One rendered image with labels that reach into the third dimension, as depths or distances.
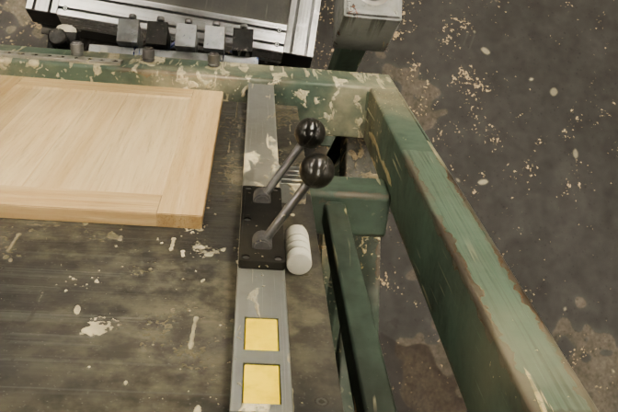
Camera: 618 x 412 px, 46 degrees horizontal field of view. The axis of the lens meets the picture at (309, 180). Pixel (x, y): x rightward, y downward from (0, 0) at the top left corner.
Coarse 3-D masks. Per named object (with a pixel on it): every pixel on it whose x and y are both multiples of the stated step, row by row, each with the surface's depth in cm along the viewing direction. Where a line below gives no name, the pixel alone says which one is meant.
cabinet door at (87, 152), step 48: (0, 96) 129; (48, 96) 132; (96, 96) 135; (144, 96) 138; (192, 96) 140; (0, 144) 109; (48, 144) 111; (96, 144) 112; (144, 144) 114; (192, 144) 116; (0, 192) 93; (48, 192) 95; (96, 192) 96; (144, 192) 98; (192, 192) 99
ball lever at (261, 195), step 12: (312, 120) 87; (300, 132) 87; (312, 132) 87; (324, 132) 88; (300, 144) 88; (312, 144) 87; (288, 156) 90; (288, 168) 90; (276, 180) 90; (264, 192) 91
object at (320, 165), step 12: (312, 156) 76; (324, 156) 77; (300, 168) 77; (312, 168) 76; (324, 168) 76; (312, 180) 76; (324, 180) 76; (300, 192) 78; (288, 204) 79; (276, 228) 79; (252, 240) 81; (264, 240) 79
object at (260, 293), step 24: (264, 96) 137; (264, 120) 123; (264, 144) 113; (264, 168) 104; (240, 288) 74; (264, 288) 74; (240, 312) 70; (264, 312) 70; (240, 336) 66; (288, 336) 67; (240, 360) 63; (264, 360) 63; (288, 360) 63; (240, 384) 60; (288, 384) 60; (240, 408) 57; (264, 408) 57; (288, 408) 58
